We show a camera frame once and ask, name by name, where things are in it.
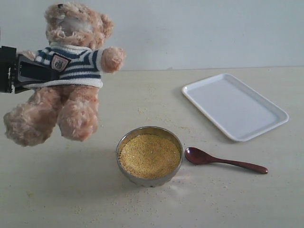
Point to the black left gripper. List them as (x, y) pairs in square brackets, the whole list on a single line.
[(27, 71)]

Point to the brown teddy bear striped sweater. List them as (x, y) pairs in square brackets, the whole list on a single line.
[(76, 34)]

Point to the dark red wooden spoon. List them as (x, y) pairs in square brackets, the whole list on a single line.
[(199, 157)]

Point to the yellow millet grains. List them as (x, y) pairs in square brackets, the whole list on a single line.
[(149, 156)]

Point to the metal bowl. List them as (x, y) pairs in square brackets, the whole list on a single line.
[(149, 130)]

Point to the white rectangular plastic tray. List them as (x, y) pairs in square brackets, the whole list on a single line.
[(236, 109)]

